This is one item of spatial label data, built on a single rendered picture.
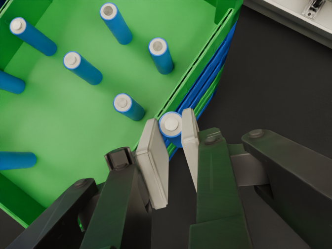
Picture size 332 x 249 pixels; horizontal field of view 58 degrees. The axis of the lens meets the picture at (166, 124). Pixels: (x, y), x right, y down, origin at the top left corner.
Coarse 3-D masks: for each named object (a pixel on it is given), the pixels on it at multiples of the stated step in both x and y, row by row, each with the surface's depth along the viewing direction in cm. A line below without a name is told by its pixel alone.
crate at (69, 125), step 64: (64, 0) 36; (128, 0) 35; (192, 0) 34; (0, 64) 35; (128, 64) 34; (192, 64) 28; (0, 128) 35; (64, 128) 34; (128, 128) 33; (0, 192) 30
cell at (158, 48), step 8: (152, 40) 27; (160, 40) 27; (152, 48) 27; (160, 48) 27; (168, 48) 28; (152, 56) 28; (160, 56) 27; (168, 56) 29; (160, 64) 30; (168, 64) 31; (160, 72) 33; (168, 72) 33
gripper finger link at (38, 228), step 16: (64, 192) 13; (80, 192) 12; (48, 208) 11; (64, 208) 11; (80, 208) 11; (32, 224) 10; (48, 224) 10; (64, 224) 10; (16, 240) 10; (32, 240) 9; (48, 240) 9; (64, 240) 10; (80, 240) 11
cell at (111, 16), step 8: (104, 8) 28; (112, 8) 28; (104, 16) 28; (112, 16) 28; (120, 16) 29; (112, 24) 29; (120, 24) 30; (112, 32) 31; (120, 32) 31; (128, 32) 32; (120, 40) 33; (128, 40) 34
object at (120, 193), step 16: (112, 160) 13; (128, 160) 14; (112, 176) 13; (128, 176) 12; (112, 192) 11; (128, 192) 10; (96, 208) 10; (112, 208) 10; (128, 208) 10; (144, 208) 12; (96, 224) 9; (112, 224) 9; (128, 224) 9; (144, 224) 11; (96, 240) 8; (112, 240) 8; (128, 240) 8; (144, 240) 10
